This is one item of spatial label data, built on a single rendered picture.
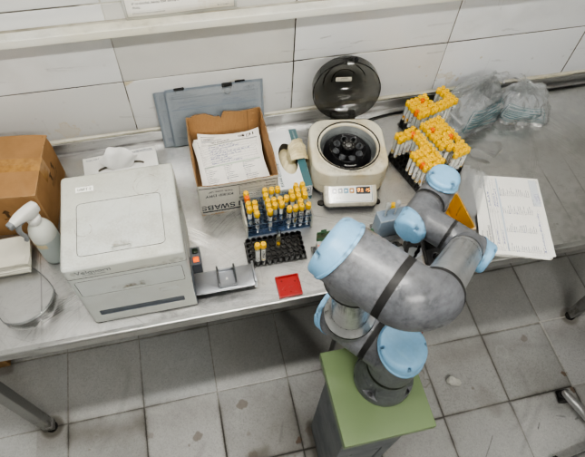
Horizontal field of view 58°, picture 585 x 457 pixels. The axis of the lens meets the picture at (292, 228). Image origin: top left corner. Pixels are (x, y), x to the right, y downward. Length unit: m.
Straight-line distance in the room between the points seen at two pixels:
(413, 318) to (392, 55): 1.17
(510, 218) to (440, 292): 0.98
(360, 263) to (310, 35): 1.00
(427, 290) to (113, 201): 0.83
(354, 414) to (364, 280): 0.62
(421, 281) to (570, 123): 1.46
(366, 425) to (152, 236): 0.69
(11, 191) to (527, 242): 1.50
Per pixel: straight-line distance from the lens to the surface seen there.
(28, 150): 1.71
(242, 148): 1.74
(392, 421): 1.41
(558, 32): 2.13
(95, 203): 1.38
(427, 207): 1.22
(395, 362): 1.21
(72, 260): 1.30
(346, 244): 0.83
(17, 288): 1.68
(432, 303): 0.83
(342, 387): 1.40
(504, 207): 1.82
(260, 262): 1.55
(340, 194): 1.66
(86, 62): 1.67
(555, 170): 2.02
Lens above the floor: 2.25
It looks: 57 degrees down
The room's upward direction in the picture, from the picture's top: 4 degrees clockwise
